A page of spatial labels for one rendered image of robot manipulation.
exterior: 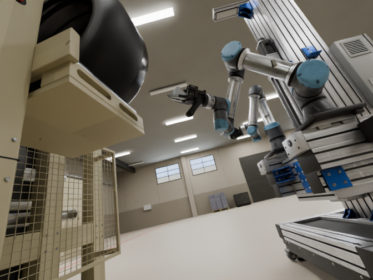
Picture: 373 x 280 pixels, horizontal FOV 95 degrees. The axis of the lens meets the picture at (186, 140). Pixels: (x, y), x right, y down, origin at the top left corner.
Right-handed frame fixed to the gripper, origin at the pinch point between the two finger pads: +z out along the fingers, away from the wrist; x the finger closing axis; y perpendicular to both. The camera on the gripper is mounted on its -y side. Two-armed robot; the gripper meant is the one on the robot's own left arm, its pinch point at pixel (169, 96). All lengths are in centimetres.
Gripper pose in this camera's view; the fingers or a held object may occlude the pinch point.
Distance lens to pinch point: 87.7
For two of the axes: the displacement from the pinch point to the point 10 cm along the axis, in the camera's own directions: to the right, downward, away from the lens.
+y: 0.5, -9.9, 1.3
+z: -9.0, -1.0, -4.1
